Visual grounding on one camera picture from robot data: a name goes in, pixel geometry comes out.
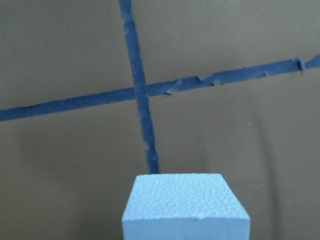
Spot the light blue foam block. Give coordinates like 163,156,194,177
121,173,251,240

